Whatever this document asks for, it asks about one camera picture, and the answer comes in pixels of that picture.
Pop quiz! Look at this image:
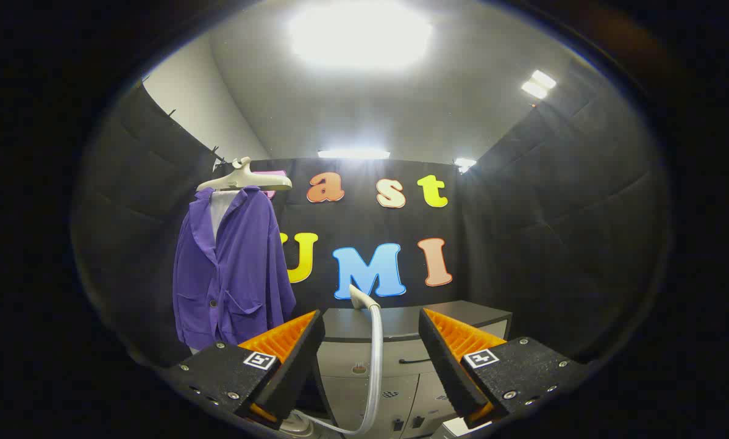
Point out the white fabric panel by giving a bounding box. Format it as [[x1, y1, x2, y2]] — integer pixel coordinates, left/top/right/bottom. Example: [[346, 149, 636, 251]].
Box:
[[210, 190, 241, 240]]

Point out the purple corduroy jacket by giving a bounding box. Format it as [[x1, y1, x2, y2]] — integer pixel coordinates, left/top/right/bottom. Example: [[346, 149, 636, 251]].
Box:
[[172, 186, 297, 352]]

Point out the double ceiling light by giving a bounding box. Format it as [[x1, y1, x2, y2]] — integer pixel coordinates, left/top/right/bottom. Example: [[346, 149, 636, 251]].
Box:
[[521, 69, 558, 101]]

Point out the white plastic clothes hanger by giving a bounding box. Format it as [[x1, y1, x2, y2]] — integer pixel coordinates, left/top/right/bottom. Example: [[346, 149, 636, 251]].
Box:
[[196, 157, 293, 193]]

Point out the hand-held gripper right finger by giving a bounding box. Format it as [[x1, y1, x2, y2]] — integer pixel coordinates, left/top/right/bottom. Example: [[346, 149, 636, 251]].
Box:
[[418, 308, 588, 430]]

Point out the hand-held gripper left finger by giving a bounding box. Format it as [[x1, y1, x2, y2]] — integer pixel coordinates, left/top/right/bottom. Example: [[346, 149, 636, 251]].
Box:
[[168, 310, 326, 427]]

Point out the long ceiling strip light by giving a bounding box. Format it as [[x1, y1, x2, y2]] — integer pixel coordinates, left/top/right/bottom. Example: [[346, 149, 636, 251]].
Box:
[[317, 148, 391, 160]]

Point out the grey cabinet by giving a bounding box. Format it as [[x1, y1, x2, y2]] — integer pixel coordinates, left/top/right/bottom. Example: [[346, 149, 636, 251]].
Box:
[[313, 300, 513, 439]]

